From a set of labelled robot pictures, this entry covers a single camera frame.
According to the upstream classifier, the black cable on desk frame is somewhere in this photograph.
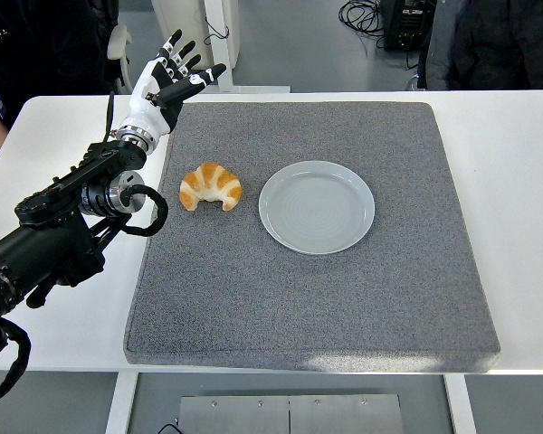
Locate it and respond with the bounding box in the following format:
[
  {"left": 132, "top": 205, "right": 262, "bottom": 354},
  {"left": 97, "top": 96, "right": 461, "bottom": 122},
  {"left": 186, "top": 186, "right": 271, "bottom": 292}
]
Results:
[{"left": 202, "top": 22, "right": 231, "bottom": 46}]

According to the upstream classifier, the white chair armrest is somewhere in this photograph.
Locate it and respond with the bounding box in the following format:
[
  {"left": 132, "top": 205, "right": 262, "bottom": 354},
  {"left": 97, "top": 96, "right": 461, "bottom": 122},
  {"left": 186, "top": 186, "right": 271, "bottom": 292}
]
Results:
[{"left": 107, "top": 24, "right": 135, "bottom": 94}]

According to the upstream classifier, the grey felt mat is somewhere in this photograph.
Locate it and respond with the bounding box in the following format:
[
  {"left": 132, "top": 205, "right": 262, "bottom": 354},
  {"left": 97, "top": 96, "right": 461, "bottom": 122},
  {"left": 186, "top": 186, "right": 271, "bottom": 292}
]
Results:
[{"left": 123, "top": 101, "right": 502, "bottom": 375}]

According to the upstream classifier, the black floor cables bundle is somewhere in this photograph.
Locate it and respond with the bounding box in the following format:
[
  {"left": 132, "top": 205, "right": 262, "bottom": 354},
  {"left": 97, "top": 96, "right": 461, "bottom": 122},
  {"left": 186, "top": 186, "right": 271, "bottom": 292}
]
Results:
[{"left": 338, "top": 0, "right": 388, "bottom": 51}]

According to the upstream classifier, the grey round plate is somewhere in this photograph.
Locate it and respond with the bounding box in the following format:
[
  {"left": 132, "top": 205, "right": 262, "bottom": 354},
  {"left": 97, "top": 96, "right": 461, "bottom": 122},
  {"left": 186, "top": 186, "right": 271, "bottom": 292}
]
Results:
[{"left": 258, "top": 160, "right": 376, "bottom": 256}]

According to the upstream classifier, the person in dark jacket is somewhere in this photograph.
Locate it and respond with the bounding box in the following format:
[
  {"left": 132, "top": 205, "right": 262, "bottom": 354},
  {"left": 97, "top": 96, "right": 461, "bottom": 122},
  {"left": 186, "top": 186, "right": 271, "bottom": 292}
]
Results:
[{"left": 418, "top": 0, "right": 543, "bottom": 91}]

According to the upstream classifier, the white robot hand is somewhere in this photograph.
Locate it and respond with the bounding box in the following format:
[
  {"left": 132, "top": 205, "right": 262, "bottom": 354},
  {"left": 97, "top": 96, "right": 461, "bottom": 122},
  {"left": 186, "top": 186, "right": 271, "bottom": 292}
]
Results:
[{"left": 117, "top": 29, "right": 228, "bottom": 139}]

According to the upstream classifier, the croissant bread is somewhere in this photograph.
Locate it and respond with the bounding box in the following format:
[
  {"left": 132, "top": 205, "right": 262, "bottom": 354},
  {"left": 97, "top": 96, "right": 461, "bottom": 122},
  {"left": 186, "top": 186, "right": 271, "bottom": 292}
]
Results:
[{"left": 178, "top": 162, "right": 243, "bottom": 212}]

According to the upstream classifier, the white cabinet panel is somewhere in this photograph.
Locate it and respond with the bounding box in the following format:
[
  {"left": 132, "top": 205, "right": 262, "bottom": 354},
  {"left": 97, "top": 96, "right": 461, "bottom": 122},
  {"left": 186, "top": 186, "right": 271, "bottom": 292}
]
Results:
[{"left": 151, "top": 0, "right": 241, "bottom": 71}]

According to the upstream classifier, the white table leg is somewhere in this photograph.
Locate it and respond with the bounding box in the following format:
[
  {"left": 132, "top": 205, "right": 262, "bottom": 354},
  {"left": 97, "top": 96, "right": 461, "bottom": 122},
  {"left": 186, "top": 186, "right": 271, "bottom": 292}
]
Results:
[
  {"left": 104, "top": 373, "right": 139, "bottom": 434},
  {"left": 443, "top": 373, "right": 479, "bottom": 434}
]

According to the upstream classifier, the black electronic box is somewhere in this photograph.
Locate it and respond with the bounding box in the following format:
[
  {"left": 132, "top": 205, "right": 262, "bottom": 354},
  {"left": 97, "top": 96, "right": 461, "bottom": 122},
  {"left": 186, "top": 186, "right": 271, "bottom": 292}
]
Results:
[{"left": 383, "top": 0, "right": 438, "bottom": 52}]

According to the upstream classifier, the person in dark clothes with lanyard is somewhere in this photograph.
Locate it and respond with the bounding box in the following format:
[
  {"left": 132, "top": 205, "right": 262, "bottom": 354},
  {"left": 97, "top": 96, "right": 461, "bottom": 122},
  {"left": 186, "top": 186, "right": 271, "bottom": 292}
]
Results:
[{"left": 0, "top": 0, "right": 119, "bottom": 153}]

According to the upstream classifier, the white desk frame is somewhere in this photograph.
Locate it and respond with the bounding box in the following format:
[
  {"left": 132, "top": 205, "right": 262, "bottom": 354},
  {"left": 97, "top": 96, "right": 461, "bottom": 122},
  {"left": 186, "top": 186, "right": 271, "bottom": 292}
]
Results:
[{"left": 162, "top": 0, "right": 291, "bottom": 95}]

